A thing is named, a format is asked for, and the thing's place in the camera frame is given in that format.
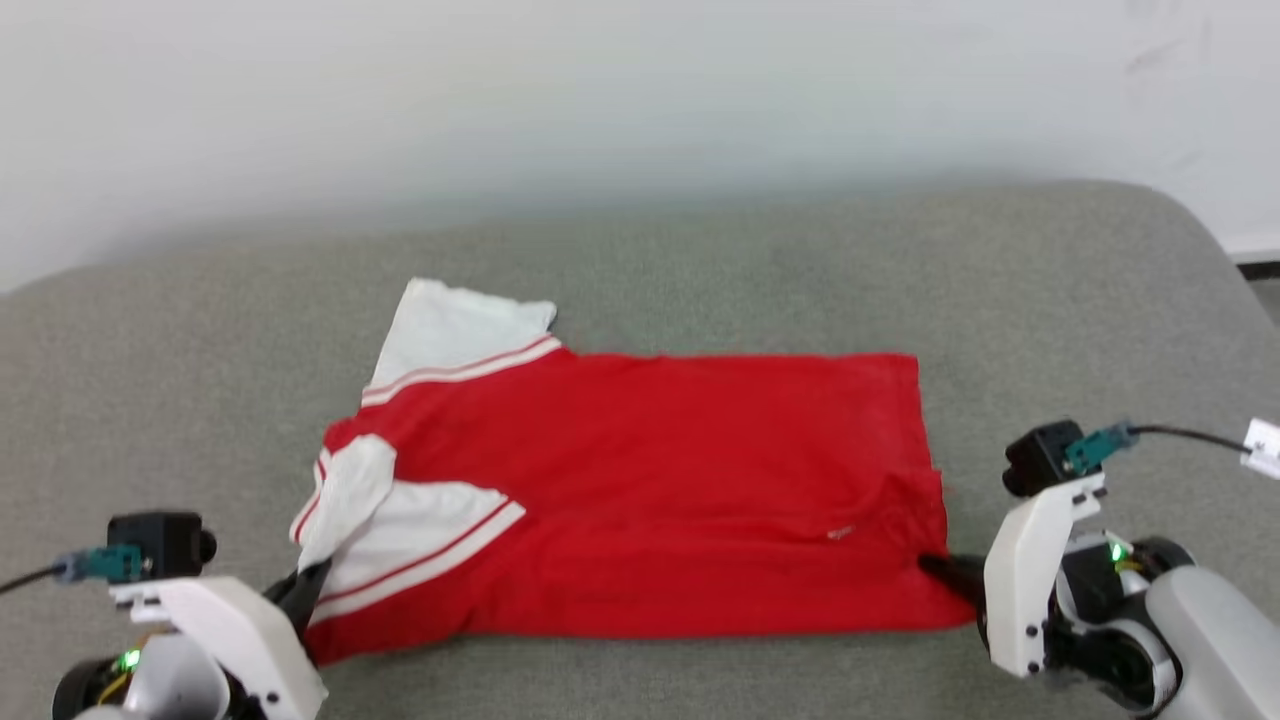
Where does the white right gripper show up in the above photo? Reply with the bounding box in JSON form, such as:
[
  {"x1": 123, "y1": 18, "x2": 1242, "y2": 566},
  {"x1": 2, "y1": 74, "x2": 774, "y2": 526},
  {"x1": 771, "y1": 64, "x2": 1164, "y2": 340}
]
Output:
[{"x1": 917, "y1": 470, "x2": 1109, "y2": 679}]

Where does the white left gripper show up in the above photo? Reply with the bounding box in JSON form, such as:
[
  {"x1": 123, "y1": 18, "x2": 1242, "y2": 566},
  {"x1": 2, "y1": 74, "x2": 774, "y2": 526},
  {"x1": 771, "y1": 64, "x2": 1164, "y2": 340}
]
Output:
[{"x1": 110, "y1": 558, "x2": 333, "y2": 720}]

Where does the red and white garment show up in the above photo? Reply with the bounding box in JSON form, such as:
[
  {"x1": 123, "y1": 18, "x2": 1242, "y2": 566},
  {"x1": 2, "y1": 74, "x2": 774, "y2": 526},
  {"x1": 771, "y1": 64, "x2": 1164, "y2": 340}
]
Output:
[{"x1": 290, "y1": 277, "x2": 977, "y2": 667}]

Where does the teal right camera connector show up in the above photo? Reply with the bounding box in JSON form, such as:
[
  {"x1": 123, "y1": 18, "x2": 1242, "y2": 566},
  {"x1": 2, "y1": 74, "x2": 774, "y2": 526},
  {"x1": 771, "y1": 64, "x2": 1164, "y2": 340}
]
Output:
[{"x1": 1063, "y1": 422, "x2": 1141, "y2": 477}]

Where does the teal camera connector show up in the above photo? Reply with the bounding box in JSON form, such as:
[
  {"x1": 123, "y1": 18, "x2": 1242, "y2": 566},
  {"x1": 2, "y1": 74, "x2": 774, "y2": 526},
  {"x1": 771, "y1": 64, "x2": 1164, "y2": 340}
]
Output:
[
  {"x1": 1063, "y1": 422, "x2": 1141, "y2": 477},
  {"x1": 55, "y1": 545, "x2": 151, "y2": 585}
]

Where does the teal left camera connector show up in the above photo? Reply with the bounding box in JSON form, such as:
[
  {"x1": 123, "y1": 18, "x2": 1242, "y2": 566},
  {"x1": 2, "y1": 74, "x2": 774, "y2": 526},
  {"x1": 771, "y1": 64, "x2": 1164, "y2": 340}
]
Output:
[{"x1": 55, "y1": 545, "x2": 151, "y2": 585}]

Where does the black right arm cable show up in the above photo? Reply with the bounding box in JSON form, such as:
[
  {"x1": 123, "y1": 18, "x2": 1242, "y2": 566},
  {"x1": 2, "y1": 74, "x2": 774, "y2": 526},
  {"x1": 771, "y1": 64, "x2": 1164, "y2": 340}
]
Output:
[{"x1": 1130, "y1": 424, "x2": 1257, "y2": 457}]

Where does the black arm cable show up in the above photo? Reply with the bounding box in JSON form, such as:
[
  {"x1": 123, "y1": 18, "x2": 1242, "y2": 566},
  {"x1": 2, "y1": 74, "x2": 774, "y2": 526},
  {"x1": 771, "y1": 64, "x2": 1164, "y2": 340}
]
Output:
[
  {"x1": 0, "y1": 565, "x2": 67, "y2": 597},
  {"x1": 1130, "y1": 424, "x2": 1257, "y2": 457}
]

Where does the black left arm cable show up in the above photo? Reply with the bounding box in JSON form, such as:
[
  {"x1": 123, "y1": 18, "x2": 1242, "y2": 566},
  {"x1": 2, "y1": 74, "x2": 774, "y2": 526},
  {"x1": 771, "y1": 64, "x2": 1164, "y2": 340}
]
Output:
[{"x1": 0, "y1": 565, "x2": 67, "y2": 597}]

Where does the white cable tag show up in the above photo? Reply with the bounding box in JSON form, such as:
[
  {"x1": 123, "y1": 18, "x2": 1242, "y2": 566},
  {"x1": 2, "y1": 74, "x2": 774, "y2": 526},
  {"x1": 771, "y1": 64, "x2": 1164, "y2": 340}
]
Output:
[{"x1": 1240, "y1": 418, "x2": 1280, "y2": 481}]

